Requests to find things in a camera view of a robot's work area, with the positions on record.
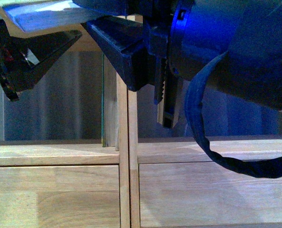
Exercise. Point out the left wooden shelf unit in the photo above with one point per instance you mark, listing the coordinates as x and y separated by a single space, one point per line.
110 149

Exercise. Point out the wooden shelf unit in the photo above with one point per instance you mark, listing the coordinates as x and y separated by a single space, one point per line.
110 149
159 151

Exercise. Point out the left upper wooden drawer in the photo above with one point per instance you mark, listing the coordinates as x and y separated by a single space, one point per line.
59 197

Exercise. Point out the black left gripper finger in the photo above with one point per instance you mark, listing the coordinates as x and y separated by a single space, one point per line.
24 61

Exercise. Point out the right wooden shelf unit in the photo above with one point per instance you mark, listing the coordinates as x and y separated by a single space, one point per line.
159 151

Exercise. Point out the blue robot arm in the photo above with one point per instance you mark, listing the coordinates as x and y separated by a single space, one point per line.
234 46

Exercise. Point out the right upper wooden drawer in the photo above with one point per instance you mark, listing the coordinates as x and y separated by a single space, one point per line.
205 194

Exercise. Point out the wooden drawer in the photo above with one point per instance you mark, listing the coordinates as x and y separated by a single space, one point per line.
205 194
59 197

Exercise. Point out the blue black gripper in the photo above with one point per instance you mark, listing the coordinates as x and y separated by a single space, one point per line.
135 37

